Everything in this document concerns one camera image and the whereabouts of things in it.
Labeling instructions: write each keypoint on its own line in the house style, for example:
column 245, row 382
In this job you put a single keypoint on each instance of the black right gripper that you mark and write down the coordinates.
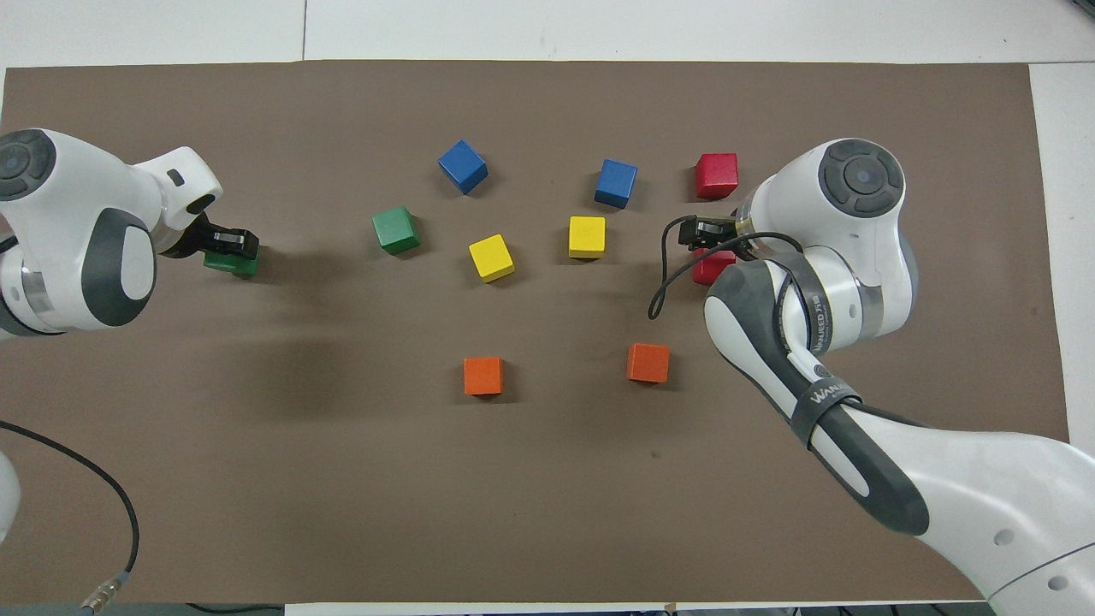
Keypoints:
column 729, row 236

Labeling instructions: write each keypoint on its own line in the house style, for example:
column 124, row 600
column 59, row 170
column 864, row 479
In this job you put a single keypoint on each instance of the orange wooden block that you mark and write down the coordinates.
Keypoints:
column 648, row 362
column 483, row 376

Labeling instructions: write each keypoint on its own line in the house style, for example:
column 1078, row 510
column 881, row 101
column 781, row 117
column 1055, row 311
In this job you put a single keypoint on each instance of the blue wooden block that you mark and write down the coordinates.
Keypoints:
column 463, row 166
column 616, row 183

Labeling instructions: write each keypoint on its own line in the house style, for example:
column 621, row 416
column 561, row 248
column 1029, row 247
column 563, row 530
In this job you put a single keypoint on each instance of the red wooden block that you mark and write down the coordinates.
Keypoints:
column 717, row 175
column 708, row 272

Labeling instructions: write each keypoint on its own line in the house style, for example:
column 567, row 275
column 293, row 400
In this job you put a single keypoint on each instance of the yellow wooden block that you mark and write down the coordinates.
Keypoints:
column 587, row 237
column 491, row 257

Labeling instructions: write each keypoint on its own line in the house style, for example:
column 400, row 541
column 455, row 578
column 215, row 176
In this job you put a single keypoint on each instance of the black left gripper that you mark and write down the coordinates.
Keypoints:
column 190, row 238

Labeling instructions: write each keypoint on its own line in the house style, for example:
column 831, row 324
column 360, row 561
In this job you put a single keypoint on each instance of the brown table mat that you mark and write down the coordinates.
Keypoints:
column 342, row 479

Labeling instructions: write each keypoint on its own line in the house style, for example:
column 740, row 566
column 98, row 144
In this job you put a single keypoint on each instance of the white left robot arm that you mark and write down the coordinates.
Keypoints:
column 77, row 222

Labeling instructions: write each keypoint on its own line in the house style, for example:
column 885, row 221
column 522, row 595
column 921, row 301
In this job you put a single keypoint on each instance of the green wooden block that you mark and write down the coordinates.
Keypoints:
column 235, row 267
column 396, row 229

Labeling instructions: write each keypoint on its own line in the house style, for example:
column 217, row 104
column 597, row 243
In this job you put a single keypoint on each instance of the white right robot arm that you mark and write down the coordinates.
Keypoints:
column 855, row 257

